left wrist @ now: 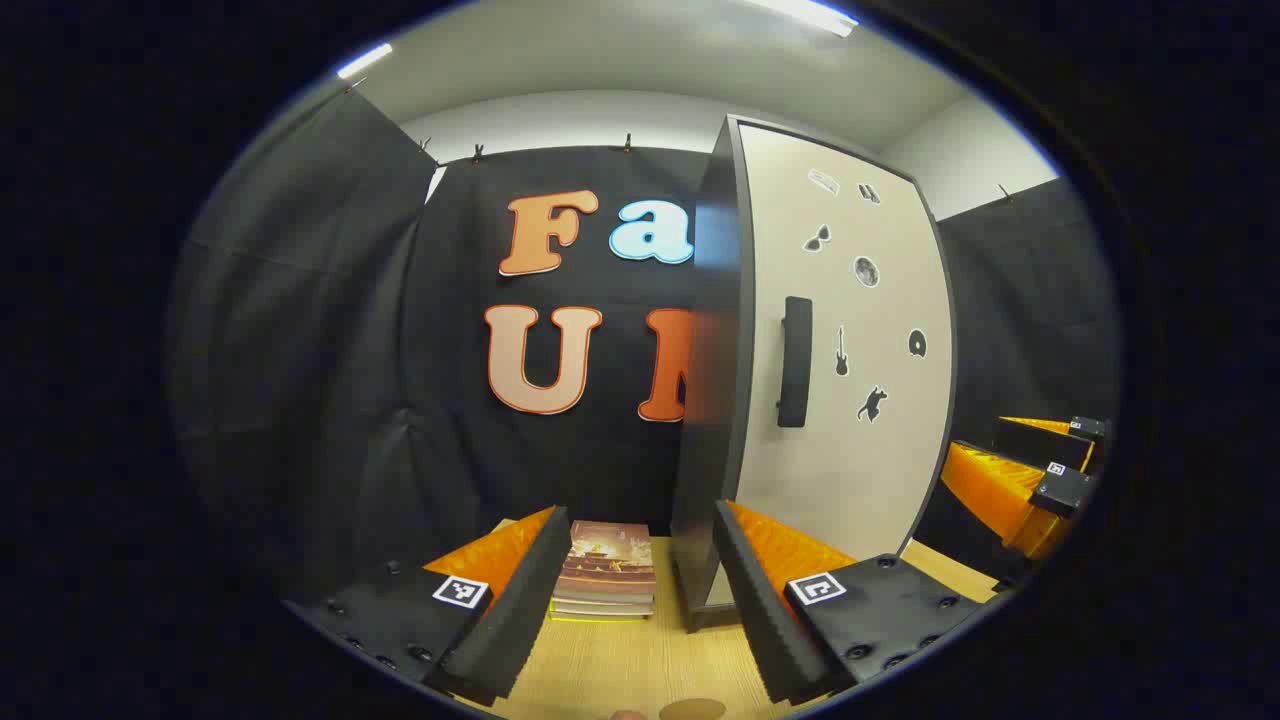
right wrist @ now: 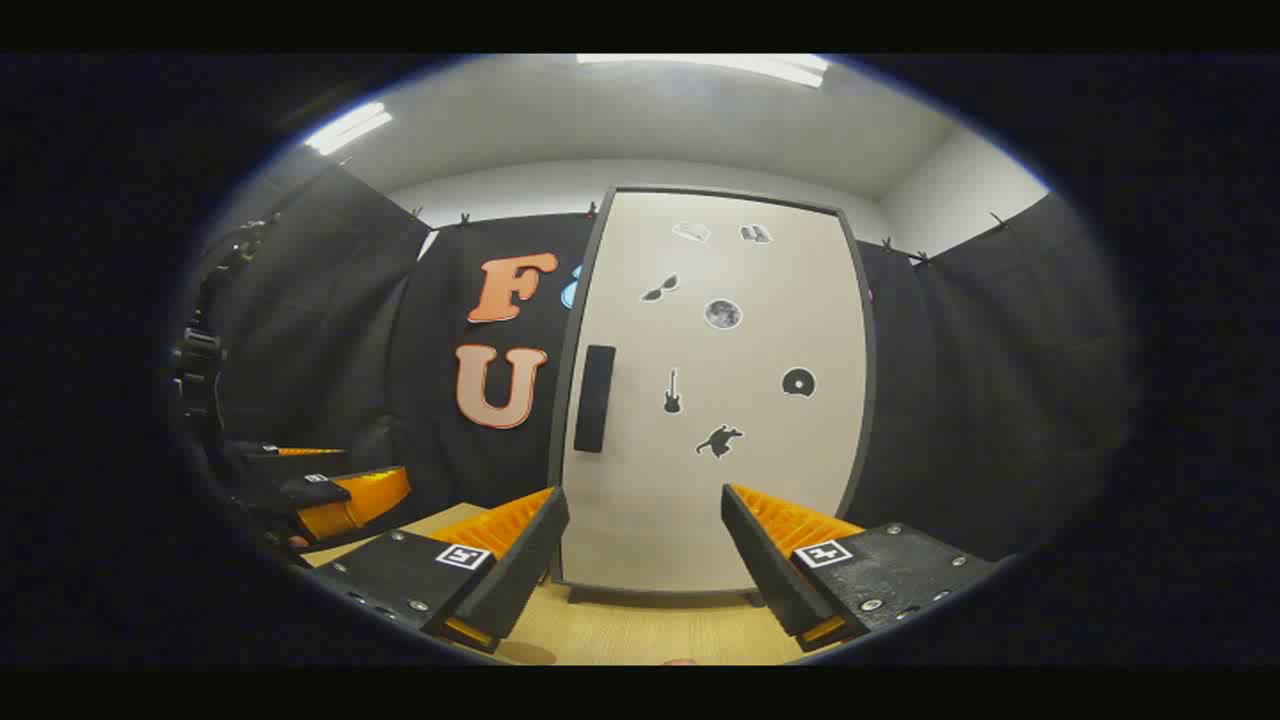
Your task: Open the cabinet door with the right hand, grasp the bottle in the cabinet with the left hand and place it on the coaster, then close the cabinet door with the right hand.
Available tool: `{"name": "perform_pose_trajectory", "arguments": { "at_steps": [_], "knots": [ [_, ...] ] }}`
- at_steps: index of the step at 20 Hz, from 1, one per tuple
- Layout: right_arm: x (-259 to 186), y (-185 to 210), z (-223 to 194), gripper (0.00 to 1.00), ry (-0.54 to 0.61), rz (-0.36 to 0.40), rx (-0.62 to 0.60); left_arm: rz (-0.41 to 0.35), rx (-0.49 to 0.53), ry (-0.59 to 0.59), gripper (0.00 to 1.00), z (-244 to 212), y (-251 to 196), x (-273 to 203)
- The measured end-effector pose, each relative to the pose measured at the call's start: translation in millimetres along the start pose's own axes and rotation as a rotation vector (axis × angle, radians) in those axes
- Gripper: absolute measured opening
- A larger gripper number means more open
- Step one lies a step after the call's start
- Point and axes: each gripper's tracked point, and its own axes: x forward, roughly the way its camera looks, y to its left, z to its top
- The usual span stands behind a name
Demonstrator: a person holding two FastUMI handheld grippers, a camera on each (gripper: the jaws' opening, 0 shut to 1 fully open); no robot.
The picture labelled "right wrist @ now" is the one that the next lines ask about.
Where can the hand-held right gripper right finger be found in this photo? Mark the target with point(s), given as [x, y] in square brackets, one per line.
[765, 560]

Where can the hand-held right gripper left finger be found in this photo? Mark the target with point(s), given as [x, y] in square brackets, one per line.
[520, 560]

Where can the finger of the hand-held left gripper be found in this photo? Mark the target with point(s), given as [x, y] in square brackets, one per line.
[345, 500]
[285, 453]

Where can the grey cabinet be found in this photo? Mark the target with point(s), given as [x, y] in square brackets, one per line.
[582, 597]

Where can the white cabinet door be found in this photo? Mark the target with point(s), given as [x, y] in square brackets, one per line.
[720, 500]

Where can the black backdrop cloth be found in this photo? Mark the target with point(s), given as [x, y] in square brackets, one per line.
[330, 330]

